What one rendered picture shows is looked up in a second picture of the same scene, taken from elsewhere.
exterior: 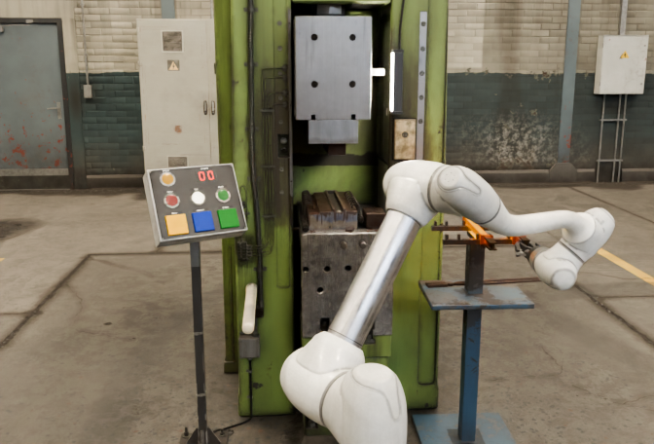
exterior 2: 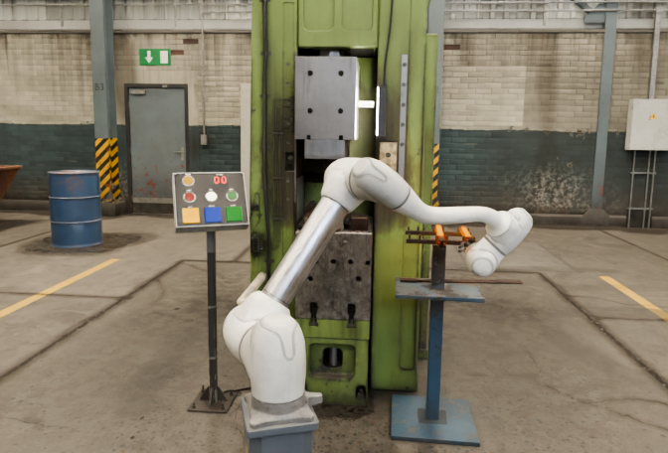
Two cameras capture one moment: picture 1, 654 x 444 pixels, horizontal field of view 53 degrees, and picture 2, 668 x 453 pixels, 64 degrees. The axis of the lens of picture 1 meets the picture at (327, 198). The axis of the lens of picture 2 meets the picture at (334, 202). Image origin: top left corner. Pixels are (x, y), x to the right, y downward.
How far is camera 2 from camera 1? 0.53 m
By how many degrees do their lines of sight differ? 10
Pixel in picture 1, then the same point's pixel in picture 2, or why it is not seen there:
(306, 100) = (302, 123)
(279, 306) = not seen: hidden behind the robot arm
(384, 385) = (281, 329)
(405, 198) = (332, 186)
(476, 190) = (382, 177)
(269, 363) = not seen: hidden behind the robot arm
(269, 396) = not seen: hidden behind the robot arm
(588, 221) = (505, 218)
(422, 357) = (404, 346)
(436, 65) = (416, 98)
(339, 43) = (329, 77)
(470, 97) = (512, 151)
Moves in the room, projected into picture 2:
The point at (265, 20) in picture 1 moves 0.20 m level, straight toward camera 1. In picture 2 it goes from (276, 62) to (269, 57)
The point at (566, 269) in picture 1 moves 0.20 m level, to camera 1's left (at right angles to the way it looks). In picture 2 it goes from (484, 257) to (426, 254)
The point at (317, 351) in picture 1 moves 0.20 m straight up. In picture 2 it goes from (248, 305) to (247, 242)
